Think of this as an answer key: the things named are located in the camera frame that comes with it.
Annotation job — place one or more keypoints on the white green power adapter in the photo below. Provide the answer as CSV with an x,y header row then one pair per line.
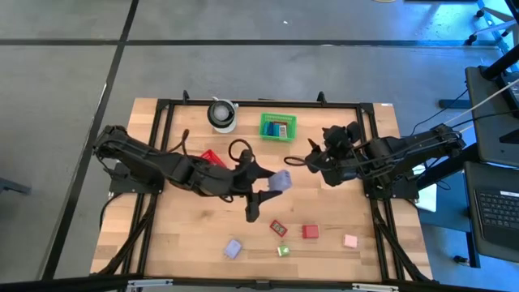
x,y
284,250

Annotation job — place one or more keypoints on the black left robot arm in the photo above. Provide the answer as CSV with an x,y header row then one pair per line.
x,y
134,156

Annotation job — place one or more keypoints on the red plastic basket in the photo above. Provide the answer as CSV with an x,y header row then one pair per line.
x,y
213,157

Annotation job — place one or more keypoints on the dark grey side desk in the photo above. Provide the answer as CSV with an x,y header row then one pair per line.
x,y
470,178
486,121

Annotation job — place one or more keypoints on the white round ball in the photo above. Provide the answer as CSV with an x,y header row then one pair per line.
x,y
221,114

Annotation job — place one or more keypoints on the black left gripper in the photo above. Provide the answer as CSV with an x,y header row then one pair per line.
x,y
241,178

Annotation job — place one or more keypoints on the black aluminium table frame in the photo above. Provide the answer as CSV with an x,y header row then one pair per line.
x,y
308,283

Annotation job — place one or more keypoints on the red cube charger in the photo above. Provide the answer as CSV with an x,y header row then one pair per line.
x,y
310,232

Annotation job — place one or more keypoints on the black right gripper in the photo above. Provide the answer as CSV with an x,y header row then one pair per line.
x,y
340,162

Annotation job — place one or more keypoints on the blue plastic block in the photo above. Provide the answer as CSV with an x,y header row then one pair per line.
x,y
267,129

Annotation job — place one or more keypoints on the black stand pole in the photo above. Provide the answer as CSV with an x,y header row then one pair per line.
x,y
500,63

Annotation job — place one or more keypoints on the red office item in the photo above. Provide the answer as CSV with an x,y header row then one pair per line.
x,y
280,123

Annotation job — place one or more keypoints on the red mini stapler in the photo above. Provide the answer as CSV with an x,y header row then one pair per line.
x,y
278,228

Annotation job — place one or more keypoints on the green plastic basket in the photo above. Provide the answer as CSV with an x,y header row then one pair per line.
x,y
291,120

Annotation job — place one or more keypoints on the lavender charger block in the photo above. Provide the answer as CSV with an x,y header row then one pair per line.
x,y
280,181
233,248

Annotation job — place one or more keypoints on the white plastic office item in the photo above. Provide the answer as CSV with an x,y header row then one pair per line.
x,y
283,131

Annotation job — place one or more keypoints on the grey floor object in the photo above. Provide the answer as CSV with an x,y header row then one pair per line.
x,y
10,185

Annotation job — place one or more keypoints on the teal plastic block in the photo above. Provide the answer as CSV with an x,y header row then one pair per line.
x,y
276,130

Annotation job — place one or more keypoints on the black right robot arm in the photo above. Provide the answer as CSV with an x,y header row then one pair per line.
x,y
405,148

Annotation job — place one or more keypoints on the black laptop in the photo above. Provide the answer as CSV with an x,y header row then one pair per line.
x,y
496,211

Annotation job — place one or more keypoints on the white paper sheet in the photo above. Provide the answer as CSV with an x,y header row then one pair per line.
x,y
429,198

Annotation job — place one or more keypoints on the pink cube charger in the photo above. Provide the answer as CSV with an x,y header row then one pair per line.
x,y
350,241

